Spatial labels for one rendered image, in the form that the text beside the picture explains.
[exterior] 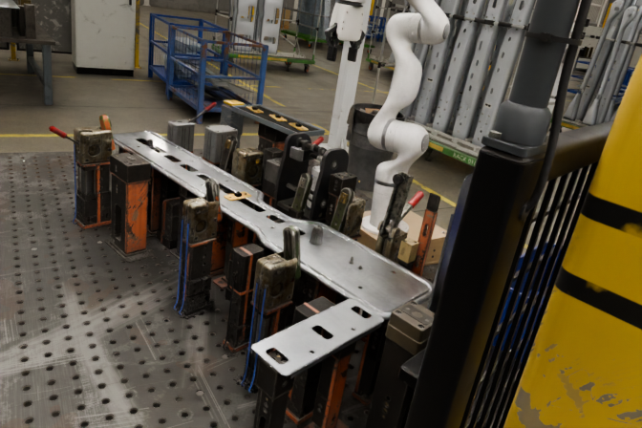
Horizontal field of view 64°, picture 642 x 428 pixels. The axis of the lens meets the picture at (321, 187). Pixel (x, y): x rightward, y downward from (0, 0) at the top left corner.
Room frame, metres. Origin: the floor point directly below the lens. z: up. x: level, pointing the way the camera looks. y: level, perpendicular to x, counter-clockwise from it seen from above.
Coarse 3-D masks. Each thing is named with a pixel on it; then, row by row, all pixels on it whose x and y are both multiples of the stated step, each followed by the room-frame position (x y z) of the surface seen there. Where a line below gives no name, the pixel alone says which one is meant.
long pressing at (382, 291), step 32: (160, 160) 1.66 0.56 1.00; (192, 160) 1.71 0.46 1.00; (192, 192) 1.46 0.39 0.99; (224, 192) 1.47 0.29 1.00; (256, 192) 1.52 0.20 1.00; (256, 224) 1.29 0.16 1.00; (288, 224) 1.32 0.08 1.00; (320, 224) 1.35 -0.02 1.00; (320, 256) 1.16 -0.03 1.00; (352, 256) 1.19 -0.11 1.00; (384, 256) 1.21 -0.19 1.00; (352, 288) 1.04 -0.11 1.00; (384, 288) 1.06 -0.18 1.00; (416, 288) 1.08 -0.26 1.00
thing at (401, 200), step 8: (400, 176) 1.25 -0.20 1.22; (408, 176) 1.26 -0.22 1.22; (400, 184) 1.28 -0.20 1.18; (408, 184) 1.26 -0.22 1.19; (400, 192) 1.27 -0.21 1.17; (408, 192) 1.27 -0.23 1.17; (392, 200) 1.27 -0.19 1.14; (400, 200) 1.25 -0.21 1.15; (392, 208) 1.27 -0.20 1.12; (400, 208) 1.25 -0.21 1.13; (392, 216) 1.27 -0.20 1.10; (400, 216) 1.26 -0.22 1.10; (384, 224) 1.26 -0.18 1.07; (392, 224) 1.25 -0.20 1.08; (384, 232) 1.27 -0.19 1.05
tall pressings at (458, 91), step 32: (448, 0) 6.35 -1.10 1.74; (480, 0) 6.02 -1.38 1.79; (480, 32) 5.96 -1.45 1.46; (512, 32) 5.60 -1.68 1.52; (448, 64) 6.40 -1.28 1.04; (480, 64) 5.79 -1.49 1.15; (512, 64) 5.54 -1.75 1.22; (448, 96) 6.00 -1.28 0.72; (480, 96) 5.76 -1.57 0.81; (448, 128) 6.19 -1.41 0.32; (480, 128) 5.58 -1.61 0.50
